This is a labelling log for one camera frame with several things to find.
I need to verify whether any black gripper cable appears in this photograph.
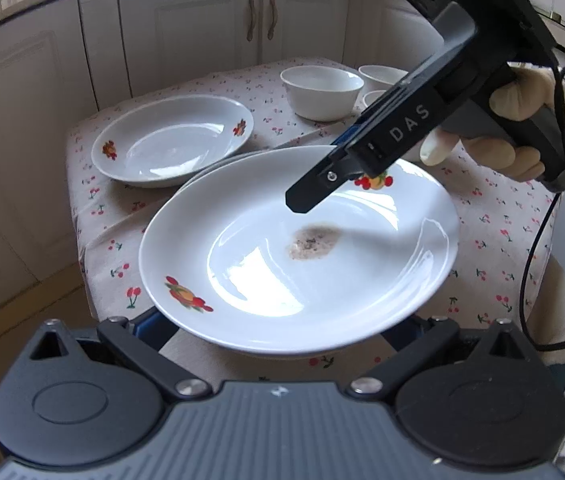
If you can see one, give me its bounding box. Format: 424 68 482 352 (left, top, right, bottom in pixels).
519 65 565 354

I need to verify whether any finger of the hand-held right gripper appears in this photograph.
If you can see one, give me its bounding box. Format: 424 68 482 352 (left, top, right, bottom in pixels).
285 147 364 214
330 126 363 148

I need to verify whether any person's right hand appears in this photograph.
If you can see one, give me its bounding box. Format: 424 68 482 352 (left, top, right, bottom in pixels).
420 65 565 181

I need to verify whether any white plate with fruit print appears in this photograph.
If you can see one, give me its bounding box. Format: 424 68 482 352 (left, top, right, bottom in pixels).
176 146 334 202
138 145 461 354
91 94 254 189

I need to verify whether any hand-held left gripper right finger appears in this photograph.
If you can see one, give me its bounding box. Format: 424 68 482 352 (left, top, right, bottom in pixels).
351 315 527 397

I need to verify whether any large white bowl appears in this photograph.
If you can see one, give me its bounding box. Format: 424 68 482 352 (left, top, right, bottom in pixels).
280 64 365 122

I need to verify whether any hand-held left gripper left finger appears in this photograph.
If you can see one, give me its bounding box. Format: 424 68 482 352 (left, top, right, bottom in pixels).
27 307 213 403

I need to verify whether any cherry print tablecloth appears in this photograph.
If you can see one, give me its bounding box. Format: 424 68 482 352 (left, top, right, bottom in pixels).
65 57 564 382

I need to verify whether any small white bowl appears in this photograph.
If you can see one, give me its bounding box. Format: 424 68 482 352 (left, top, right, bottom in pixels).
358 64 409 96
361 89 389 112

